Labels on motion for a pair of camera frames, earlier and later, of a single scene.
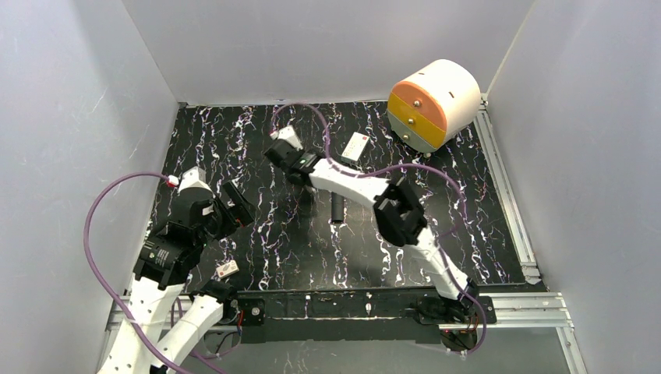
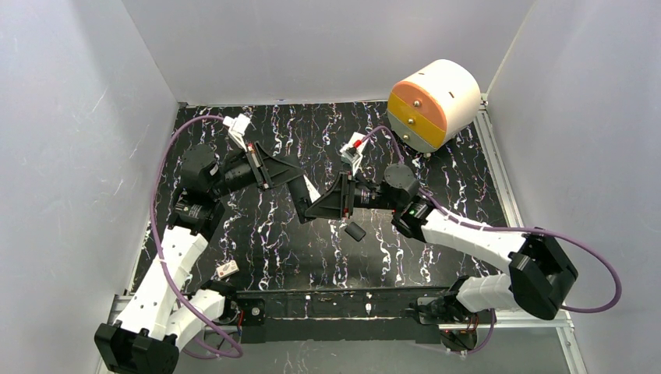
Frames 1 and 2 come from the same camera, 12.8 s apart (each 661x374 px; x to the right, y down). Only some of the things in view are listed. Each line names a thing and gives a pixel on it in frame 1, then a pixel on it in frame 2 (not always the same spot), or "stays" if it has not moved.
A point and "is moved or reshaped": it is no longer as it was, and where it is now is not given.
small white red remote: x=227 y=269 stays
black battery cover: x=337 y=205 is moved or reshaped
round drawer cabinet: x=433 y=104 stays
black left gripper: x=236 y=205 to x=255 y=165
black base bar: x=388 y=315 stays
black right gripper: x=281 y=157 to x=349 y=195
